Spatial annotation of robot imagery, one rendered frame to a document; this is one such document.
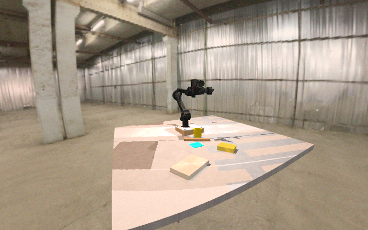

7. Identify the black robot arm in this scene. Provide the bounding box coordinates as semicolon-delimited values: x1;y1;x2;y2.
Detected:
172;79;205;127

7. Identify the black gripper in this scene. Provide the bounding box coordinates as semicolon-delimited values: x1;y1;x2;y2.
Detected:
192;86;214;95

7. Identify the yellow cup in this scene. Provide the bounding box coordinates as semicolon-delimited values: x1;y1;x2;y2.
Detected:
193;128;202;138

